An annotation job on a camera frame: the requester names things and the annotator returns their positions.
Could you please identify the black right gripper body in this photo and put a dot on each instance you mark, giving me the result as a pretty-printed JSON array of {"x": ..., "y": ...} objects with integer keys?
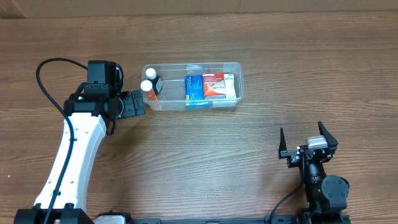
[{"x": 304, "y": 153}]

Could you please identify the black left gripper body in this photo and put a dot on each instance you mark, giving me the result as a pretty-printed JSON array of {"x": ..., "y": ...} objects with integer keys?
[{"x": 137, "y": 103}]

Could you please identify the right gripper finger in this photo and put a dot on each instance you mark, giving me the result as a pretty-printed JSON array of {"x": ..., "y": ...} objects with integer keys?
[
  {"x": 282, "y": 144},
  {"x": 331, "y": 141}
]

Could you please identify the orange Redoxon tube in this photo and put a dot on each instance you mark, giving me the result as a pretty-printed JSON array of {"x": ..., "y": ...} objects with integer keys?
[{"x": 147, "y": 88}]

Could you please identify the dark bottle white cap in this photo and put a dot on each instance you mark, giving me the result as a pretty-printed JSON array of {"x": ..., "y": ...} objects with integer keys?
[{"x": 155, "y": 79}]

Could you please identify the clear plastic container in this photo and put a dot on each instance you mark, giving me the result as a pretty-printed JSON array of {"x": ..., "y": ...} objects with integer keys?
[{"x": 172, "y": 96}]

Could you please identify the blue medicine box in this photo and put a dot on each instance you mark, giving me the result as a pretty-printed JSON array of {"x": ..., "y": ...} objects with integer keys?
[{"x": 194, "y": 95}]

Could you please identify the red medicine box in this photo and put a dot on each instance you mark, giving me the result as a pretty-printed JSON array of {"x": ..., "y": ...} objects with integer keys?
[{"x": 213, "y": 85}]

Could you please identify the white medicine box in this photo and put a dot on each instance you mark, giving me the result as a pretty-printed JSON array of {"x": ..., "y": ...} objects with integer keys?
[{"x": 229, "y": 89}]

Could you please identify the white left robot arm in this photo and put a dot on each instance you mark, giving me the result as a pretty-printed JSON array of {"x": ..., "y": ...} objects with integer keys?
[{"x": 90, "y": 114}]

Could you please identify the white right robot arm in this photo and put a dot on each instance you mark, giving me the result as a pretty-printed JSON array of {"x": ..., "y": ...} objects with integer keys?
[{"x": 326, "y": 194}]

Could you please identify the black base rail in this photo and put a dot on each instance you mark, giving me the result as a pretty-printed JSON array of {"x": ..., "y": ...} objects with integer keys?
[{"x": 126, "y": 218}]

